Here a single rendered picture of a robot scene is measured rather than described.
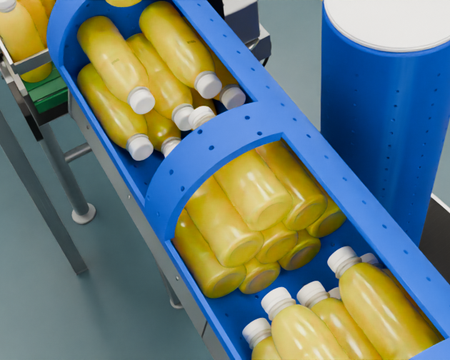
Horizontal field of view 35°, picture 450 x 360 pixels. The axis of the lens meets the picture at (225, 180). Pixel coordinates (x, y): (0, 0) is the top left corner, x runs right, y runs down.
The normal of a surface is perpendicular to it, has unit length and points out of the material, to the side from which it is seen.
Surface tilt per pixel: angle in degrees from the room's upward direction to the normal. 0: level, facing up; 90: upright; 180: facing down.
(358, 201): 38
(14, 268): 0
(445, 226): 0
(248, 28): 90
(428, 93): 90
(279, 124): 26
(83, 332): 0
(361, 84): 90
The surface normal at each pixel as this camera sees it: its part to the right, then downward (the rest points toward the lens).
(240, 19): 0.49, 0.69
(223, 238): -0.48, -0.30
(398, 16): -0.10, -0.57
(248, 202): -0.68, -0.09
